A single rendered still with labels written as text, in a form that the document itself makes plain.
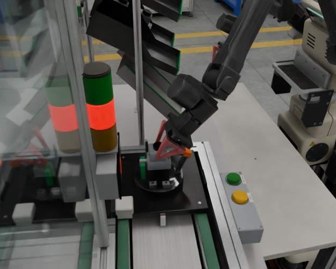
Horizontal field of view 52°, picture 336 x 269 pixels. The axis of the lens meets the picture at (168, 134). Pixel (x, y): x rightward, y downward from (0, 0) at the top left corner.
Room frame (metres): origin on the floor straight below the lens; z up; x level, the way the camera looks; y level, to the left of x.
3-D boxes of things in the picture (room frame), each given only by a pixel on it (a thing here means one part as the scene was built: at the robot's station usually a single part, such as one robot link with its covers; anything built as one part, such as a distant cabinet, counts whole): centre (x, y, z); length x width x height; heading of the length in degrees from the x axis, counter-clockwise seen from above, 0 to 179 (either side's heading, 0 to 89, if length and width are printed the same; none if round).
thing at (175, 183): (0.71, 0.02, 0.98); 0.14 x 0.14 x 0.02
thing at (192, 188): (0.71, 0.02, 0.96); 0.24 x 0.24 x 0.02; 7
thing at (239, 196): (0.65, -0.20, 0.96); 0.04 x 0.04 x 0.02
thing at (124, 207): (0.60, 0.11, 0.97); 0.05 x 0.05 x 0.04; 7
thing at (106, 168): (0.50, 0.12, 1.29); 0.12 x 0.05 x 0.25; 7
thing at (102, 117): (0.50, 0.12, 1.33); 0.05 x 0.05 x 0.05
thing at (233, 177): (0.72, -0.19, 0.96); 0.04 x 0.04 x 0.02
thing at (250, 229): (0.65, -0.20, 0.93); 0.21 x 0.07 x 0.06; 7
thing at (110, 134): (0.50, 0.12, 1.28); 0.05 x 0.05 x 0.05
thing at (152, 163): (0.70, 0.03, 1.06); 0.08 x 0.04 x 0.07; 97
